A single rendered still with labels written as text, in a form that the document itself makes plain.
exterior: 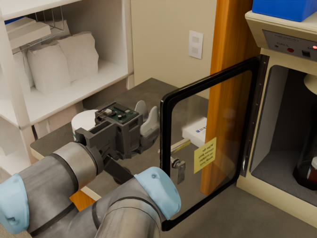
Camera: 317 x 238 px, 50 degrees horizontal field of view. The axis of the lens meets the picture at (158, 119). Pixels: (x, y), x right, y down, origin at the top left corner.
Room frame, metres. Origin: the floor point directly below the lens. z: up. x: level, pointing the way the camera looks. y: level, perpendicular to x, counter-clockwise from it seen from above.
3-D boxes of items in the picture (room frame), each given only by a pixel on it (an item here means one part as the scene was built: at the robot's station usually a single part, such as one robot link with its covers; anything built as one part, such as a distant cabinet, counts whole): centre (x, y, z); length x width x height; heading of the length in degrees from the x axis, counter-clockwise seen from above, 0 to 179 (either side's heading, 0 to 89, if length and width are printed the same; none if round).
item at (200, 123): (0.64, -0.12, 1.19); 0.30 x 0.01 x 0.40; 130
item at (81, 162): (0.42, 0.14, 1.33); 0.08 x 0.05 x 0.08; 51
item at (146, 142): (0.52, 0.03, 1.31); 0.09 x 0.05 x 0.02; 141
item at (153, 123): (0.55, 0.01, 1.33); 0.09 x 0.03 x 0.06; 141
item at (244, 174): (0.74, -0.25, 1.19); 0.03 x 0.02 x 0.39; 50
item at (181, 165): (0.56, -0.05, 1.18); 0.02 x 0.02 x 0.06; 40
